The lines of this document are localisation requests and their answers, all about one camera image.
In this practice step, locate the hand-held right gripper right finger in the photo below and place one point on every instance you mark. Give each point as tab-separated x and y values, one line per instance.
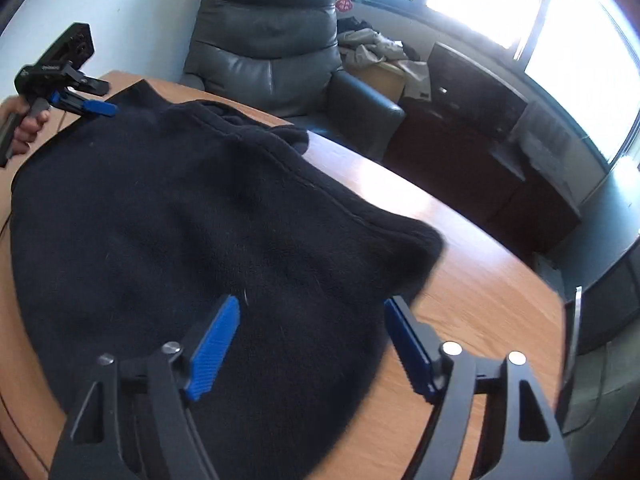
409	347

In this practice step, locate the black knit sweater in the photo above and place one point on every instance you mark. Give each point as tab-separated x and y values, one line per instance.
200	240

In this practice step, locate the black office chair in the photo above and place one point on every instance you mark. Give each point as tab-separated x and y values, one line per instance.
597	340

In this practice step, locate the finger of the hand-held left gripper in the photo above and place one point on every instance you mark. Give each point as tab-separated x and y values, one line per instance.
92	105

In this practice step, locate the red round ornament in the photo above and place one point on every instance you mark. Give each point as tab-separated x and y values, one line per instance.
344	4

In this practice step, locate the dark wooden cabinet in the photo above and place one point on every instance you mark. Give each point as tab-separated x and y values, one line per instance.
480	145

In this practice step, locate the person's left hand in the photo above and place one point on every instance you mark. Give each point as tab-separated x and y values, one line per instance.
31	127

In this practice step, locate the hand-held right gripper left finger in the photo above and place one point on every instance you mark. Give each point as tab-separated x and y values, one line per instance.
216	342

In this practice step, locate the grey leather armchair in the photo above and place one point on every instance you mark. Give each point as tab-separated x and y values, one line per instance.
280	45

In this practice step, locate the cardboard box with clothes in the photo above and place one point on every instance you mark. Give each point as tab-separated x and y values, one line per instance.
382	47

